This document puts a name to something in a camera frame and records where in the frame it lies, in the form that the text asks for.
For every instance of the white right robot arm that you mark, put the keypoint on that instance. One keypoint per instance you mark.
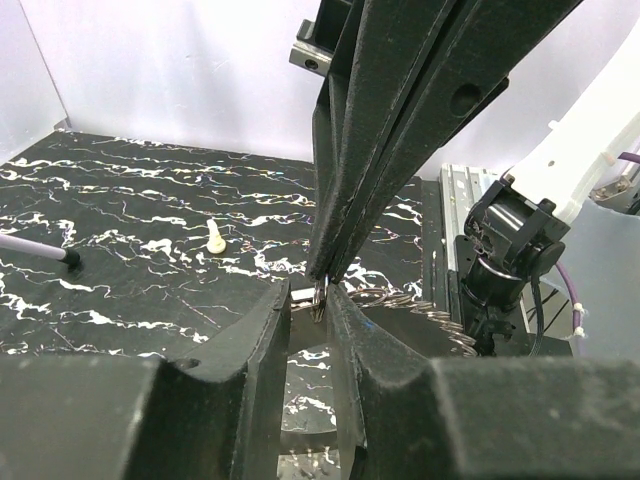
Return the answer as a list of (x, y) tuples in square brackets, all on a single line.
[(518, 237)]

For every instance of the white perforated music stand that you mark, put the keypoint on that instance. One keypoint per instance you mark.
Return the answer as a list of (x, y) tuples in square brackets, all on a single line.
[(67, 256)]

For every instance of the small beige peg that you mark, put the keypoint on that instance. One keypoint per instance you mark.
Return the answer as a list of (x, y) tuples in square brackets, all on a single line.
[(216, 243)]

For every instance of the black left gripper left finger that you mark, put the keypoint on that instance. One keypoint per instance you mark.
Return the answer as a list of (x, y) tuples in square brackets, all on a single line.
[(213, 413)]

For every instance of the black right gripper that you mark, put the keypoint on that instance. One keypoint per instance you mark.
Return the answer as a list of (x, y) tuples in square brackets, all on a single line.
[(402, 79)]

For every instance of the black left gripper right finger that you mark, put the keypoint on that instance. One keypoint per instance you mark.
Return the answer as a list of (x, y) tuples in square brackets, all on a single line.
[(403, 416)]

